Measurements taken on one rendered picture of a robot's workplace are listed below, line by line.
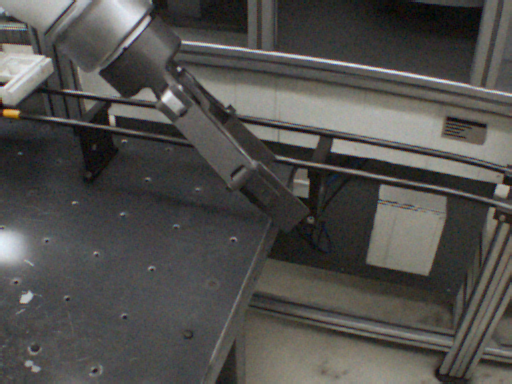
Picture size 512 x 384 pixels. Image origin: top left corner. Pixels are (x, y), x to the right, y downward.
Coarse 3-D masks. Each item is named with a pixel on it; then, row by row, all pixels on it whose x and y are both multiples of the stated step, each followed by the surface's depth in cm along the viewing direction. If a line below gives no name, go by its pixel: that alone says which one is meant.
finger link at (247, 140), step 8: (232, 120) 61; (232, 128) 61; (240, 128) 61; (232, 136) 62; (240, 136) 62; (248, 136) 62; (240, 144) 62; (248, 144) 62; (256, 144) 62; (248, 152) 63; (256, 152) 63; (264, 152) 63; (264, 160) 63; (272, 160) 64
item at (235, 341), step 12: (276, 228) 112; (264, 252) 105; (264, 264) 107; (252, 276) 99; (252, 288) 101; (240, 312) 95; (240, 324) 109; (228, 336) 90; (240, 336) 111; (228, 348) 91; (240, 348) 113; (216, 360) 86; (228, 360) 113; (240, 360) 116; (216, 372) 87; (228, 372) 116; (240, 372) 118
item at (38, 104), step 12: (36, 36) 118; (0, 48) 244; (36, 48) 119; (48, 84) 125; (36, 96) 151; (48, 96) 128; (12, 108) 157; (24, 108) 155; (36, 108) 154; (48, 108) 130
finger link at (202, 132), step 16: (176, 96) 45; (192, 112) 46; (192, 128) 46; (208, 128) 46; (192, 144) 46; (208, 144) 46; (224, 144) 46; (208, 160) 46; (224, 160) 46; (240, 160) 45; (224, 176) 46
